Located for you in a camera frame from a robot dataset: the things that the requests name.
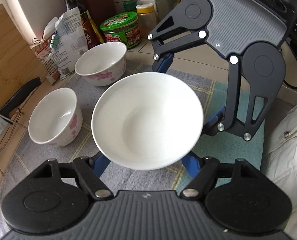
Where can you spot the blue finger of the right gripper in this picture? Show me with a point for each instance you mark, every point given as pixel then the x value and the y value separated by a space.
pixel 163 64
pixel 210 128

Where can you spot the wooden cutting board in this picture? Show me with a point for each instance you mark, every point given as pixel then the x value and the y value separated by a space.
pixel 18 63

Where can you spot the yellow lid jar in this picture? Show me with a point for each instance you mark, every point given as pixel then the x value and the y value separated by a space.
pixel 147 18

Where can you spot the wire knife rack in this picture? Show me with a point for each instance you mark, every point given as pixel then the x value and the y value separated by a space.
pixel 1 139

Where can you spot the dark soy sauce bottle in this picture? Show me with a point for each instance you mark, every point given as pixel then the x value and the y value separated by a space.
pixel 91 32

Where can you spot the white plastic food bag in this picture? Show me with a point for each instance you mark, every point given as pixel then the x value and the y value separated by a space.
pixel 63 43

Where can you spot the kitchen cleaver knife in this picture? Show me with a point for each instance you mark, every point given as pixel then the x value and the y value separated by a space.
pixel 14 102

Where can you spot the large plain white bowl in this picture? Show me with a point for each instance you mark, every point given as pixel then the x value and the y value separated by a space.
pixel 147 121

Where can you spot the pink floral bowl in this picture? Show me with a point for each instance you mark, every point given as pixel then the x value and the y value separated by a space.
pixel 103 64
pixel 57 119

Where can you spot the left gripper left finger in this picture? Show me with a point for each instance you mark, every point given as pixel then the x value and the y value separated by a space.
pixel 99 163

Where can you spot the pink floral bowl far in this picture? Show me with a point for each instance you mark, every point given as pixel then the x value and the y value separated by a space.
pixel 103 64

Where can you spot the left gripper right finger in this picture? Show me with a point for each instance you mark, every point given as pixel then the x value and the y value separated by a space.
pixel 192 163

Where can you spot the white jacket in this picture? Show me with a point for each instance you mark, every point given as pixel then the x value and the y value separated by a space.
pixel 279 162

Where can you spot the green lidded tub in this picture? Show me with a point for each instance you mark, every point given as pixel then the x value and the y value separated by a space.
pixel 123 27

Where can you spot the pink floral bowl near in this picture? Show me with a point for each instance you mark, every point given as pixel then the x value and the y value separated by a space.
pixel 57 119

